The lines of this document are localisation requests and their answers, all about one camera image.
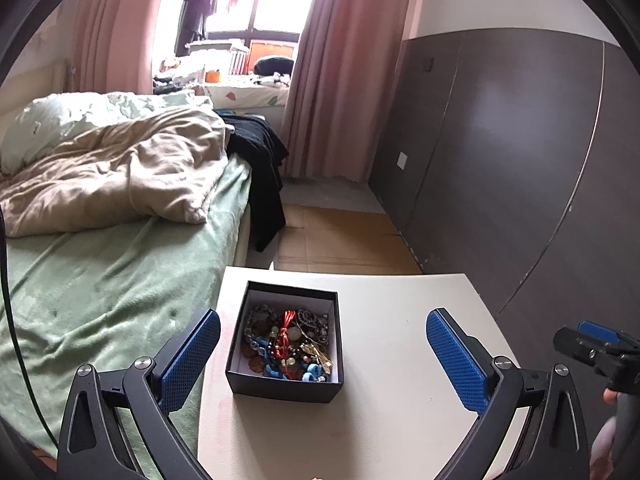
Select black jewelry box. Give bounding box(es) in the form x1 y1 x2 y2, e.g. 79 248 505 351
226 282 344 403

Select silver chain red cord jewelry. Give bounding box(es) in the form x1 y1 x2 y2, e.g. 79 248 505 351
241 304 333 374

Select person's right hand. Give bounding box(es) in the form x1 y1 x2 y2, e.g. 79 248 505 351
589 415 617 480

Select green bed sheet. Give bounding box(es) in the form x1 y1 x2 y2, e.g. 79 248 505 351
1 155 250 454

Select dark grey wardrobe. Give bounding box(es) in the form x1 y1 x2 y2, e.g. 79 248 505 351
369 28 639 359

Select flattened cardboard sheets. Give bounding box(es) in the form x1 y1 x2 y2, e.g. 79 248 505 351
274 205 421 275

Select beige duvet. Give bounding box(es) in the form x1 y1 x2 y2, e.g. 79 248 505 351
1 107 232 238

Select black clothing on bed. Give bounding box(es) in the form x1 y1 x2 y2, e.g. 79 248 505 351
221 114 288 252

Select light green pillow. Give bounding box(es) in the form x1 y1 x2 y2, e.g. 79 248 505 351
1 90 213 174

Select pink curtain right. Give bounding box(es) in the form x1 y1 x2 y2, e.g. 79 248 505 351
281 0 409 182

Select pink curtain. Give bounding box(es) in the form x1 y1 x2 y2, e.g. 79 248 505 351
70 0 162 94
281 0 409 182

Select white leaf-patterned cot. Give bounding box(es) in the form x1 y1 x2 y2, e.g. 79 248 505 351
194 84 290 110

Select black item on cot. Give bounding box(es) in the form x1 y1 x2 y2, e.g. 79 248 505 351
253 55 294 77

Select pink curtain left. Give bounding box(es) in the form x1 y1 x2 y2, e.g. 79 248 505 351
70 0 162 94

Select hanging dark garment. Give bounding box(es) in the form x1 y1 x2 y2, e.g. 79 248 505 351
175 0 216 56

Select black cable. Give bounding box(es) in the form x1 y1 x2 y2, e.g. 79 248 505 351
0 209 61 453

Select white wall socket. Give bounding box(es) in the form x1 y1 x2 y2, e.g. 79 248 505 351
396 152 408 170

